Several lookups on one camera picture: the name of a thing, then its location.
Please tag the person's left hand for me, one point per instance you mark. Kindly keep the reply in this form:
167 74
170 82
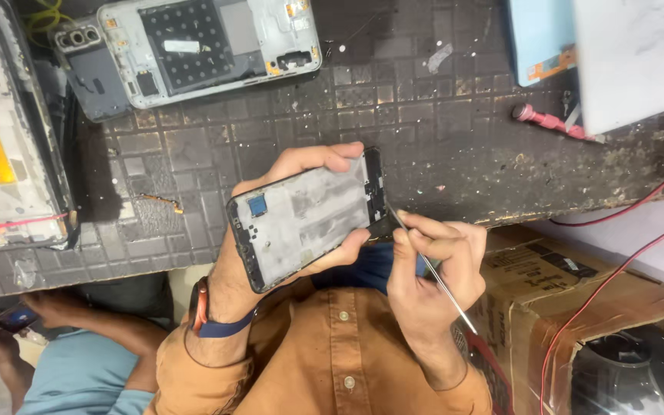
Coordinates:
225 271

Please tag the person's right hand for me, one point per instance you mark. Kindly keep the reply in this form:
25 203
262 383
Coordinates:
424 305

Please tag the black phone frame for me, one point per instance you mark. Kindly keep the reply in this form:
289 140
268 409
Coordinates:
309 213

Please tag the blue trousers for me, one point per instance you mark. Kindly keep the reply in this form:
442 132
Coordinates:
366 268

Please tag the orange button shirt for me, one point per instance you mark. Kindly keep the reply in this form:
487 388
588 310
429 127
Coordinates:
332 357

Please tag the brown cardboard carton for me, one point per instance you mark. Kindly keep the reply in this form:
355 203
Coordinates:
539 288

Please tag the grey gridded work mat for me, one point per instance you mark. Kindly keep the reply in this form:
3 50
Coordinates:
205 155

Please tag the black glossy appliance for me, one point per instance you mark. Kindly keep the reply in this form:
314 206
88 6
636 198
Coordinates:
614 374

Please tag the thin pink strip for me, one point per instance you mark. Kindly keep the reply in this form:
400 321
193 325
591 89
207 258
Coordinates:
15 223

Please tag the grey phone back cover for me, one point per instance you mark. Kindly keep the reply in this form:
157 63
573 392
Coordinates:
93 80

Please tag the white tape scrap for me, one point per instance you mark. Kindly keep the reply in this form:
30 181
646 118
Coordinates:
438 57

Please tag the light blue phone panel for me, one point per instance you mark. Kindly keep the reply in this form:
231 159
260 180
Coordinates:
539 34

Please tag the white flat panel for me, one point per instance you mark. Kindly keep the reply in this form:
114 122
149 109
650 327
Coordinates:
637 57

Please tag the white phone middle frame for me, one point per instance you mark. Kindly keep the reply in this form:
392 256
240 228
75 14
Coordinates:
193 46

